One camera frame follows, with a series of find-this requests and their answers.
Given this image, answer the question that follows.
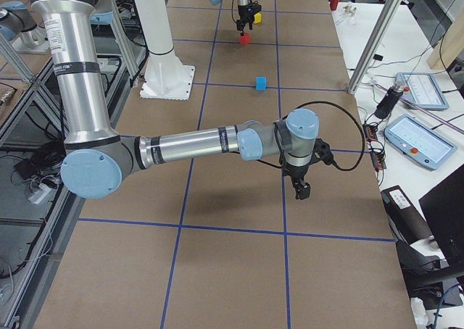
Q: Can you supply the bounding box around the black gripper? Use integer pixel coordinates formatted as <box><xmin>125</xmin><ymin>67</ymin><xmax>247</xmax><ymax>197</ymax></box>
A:
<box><xmin>283</xmin><ymin>163</ymin><xmax>311</xmax><ymax>199</ymax></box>
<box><xmin>236</xmin><ymin>4</ymin><xmax>262</xmax><ymax>31</ymax></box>

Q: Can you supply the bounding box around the yellow block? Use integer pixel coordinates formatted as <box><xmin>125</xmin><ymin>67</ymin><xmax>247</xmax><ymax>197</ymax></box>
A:
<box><xmin>253</xmin><ymin>12</ymin><xmax>262</xmax><ymax>24</ymax></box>

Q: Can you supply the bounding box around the red block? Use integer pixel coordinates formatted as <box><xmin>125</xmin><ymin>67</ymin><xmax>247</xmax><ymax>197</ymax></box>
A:
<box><xmin>239</xmin><ymin>33</ymin><xmax>251</xmax><ymax>45</ymax></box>

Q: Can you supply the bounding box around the blue block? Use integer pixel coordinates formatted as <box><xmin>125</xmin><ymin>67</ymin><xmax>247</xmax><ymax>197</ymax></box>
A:
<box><xmin>255</xmin><ymin>76</ymin><xmax>267</xmax><ymax>91</ymax></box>

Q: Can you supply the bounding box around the black label printer box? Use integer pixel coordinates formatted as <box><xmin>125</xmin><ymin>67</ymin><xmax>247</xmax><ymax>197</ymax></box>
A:
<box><xmin>381</xmin><ymin>186</ymin><xmax>432</xmax><ymax>244</ymax></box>

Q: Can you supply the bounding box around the near teach pendant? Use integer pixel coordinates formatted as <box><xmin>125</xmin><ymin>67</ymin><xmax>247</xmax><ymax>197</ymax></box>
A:
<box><xmin>384</xmin><ymin>114</ymin><xmax>458</xmax><ymax>170</ymax></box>

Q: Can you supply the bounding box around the teach pendant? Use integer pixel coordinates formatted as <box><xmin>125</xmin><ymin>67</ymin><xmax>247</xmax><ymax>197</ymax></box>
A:
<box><xmin>384</xmin><ymin>114</ymin><xmax>458</xmax><ymax>170</ymax></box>
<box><xmin>396</xmin><ymin>72</ymin><xmax>449</xmax><ymax>111</ymax></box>

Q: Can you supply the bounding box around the black water bottle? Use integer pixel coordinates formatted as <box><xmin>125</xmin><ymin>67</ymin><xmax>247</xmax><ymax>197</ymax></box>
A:
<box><xmin>374</xmin><ymin>80</ymin><xmax>405</xmax><ymax>120</ymax></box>

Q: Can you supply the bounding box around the small black square pad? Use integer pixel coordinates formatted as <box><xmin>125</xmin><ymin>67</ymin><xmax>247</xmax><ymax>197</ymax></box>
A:
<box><xmin>373</xmin><ymin>54</ymin><xmax>384</xmax><ymax>61</ymax></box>

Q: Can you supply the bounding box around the black monitor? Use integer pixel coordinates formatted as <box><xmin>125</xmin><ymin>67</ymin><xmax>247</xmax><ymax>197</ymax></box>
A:
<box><xmin>419</xmin><ymin>165</ymin><xmax>464</xmax><ymax>265</ymax></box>

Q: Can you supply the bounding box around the far teach pendant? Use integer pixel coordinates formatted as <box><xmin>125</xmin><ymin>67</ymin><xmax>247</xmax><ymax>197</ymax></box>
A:
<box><xmin>396</xmin><ymin>72</ymin><xmax>449</xmax><ymax>111</ymax></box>

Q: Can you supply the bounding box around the wooden board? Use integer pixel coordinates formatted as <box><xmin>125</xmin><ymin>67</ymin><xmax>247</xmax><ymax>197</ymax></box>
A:
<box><xmin>427</xmin><ymin>13</ymin><xmax>463</xmax><ymax>70</ymax></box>

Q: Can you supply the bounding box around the white camera stand pillar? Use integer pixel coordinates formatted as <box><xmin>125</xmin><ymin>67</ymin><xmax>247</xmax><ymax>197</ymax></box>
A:
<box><xmin>134</xmin><ymin>0</ymin><xmax>195</xmax><ymax>101</ymax></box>

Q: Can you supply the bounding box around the aluminium frame post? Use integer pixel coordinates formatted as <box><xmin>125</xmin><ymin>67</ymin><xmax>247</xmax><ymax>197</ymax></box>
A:
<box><xmin>347</xmin><ymin>0</ymin><xmax>402</xmax><ymax>95</ymax></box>

